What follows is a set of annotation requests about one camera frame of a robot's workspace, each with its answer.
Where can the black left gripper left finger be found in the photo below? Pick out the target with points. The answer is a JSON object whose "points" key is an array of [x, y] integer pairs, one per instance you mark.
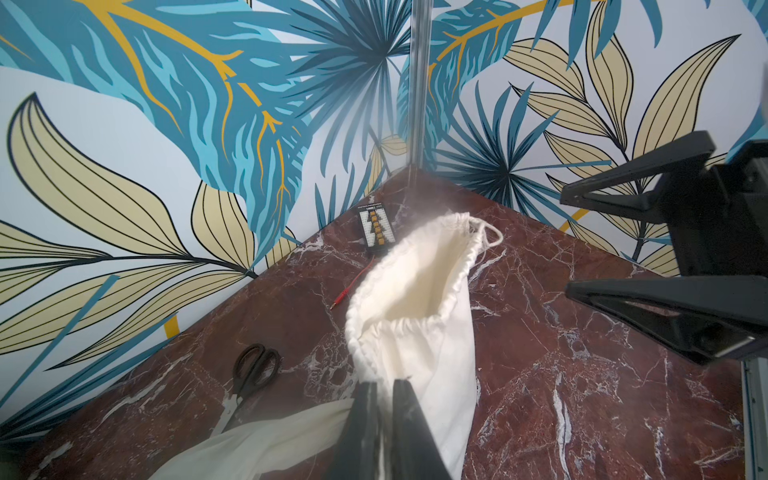
{"points": [[356, 452]]}

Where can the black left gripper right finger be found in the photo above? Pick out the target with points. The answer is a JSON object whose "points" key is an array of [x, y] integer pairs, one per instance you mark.
{"points": [[414, 454]]}

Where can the white drawstring soil bag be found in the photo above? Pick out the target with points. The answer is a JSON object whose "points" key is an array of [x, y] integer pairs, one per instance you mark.
{"points": [[255, 448]]}

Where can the large white cloth bag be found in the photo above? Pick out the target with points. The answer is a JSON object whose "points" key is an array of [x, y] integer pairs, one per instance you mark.
{"points": [[410, 319]]}

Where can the aluminium right corner post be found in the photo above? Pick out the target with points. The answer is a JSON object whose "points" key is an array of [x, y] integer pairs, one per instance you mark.
{"points": [[418, 82]]}

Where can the black parallel charging board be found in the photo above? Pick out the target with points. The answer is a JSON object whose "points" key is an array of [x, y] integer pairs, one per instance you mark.
{"points": [[378, 233]]}

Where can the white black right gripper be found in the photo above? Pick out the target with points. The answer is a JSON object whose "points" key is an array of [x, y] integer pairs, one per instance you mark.
{"points": [[718, 227]]}

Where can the black handled scissors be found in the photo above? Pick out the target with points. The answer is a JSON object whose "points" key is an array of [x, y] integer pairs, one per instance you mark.
{"points": [[255, 368]]}

